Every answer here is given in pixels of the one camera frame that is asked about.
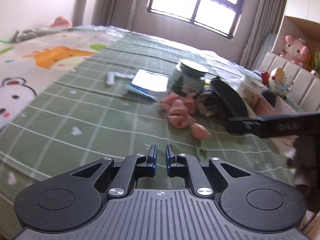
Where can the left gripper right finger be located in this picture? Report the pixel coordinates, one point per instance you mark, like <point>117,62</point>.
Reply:
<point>189,168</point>

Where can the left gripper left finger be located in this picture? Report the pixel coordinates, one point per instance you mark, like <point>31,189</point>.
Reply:
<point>125,174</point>

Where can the pink cardboard box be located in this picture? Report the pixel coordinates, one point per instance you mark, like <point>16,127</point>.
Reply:
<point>263,107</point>

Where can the dark round plush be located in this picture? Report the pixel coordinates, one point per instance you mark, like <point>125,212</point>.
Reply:
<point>270,97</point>

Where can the clear jar with flower label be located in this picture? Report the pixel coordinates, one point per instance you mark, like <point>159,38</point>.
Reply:
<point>250,90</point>

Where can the colourful toy figure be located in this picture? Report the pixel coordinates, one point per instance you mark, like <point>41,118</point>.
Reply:
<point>277,82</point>

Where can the green grid bed sheet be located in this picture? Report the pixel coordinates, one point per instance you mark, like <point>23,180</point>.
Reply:
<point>57,157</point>

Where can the potted green plant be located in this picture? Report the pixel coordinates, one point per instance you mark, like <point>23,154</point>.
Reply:
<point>316,64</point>

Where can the pink plush toy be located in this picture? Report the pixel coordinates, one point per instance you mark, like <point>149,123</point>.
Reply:
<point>295,50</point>

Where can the blue white tissue pack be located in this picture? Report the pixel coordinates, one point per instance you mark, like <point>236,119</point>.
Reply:
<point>150,84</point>

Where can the green lidded glass jar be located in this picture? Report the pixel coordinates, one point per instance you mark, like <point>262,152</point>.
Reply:
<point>187,78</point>

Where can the white pen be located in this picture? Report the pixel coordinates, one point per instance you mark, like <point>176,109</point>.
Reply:
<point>111,76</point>

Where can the right grey curtain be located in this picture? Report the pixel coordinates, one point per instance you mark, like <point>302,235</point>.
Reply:
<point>267,20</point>

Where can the grey curtain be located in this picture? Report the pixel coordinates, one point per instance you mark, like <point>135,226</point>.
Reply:
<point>267,20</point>
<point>118,13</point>

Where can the cartoon print blanket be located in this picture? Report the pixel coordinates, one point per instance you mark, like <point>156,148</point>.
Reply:
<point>30,66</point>

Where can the left grey curtain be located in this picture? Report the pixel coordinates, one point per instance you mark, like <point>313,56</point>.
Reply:
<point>118,13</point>

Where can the pink cushion far corner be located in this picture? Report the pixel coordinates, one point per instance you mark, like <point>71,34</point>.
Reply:
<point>61,22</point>

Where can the window with dark frame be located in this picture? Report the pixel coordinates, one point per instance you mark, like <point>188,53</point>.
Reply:
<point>219,16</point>

